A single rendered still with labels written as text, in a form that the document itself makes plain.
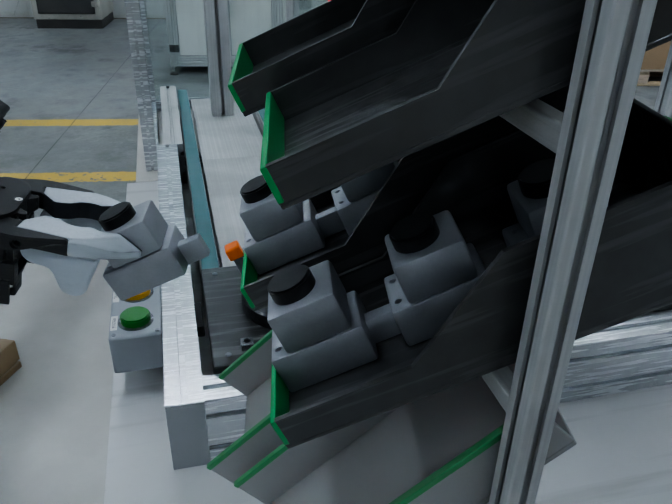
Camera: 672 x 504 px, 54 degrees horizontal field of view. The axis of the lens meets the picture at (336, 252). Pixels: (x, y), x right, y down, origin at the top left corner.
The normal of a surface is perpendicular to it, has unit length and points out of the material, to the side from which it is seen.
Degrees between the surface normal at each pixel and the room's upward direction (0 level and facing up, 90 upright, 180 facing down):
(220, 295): 0
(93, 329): 0
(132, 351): 90
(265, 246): 90
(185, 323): 0
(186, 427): 90
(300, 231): 90
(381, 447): 45
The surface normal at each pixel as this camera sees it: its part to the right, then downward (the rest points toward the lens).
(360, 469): -0.69, -0.61
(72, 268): -0.07, 0.46
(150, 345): 0.24, 0.48
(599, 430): 0.02, -0.87
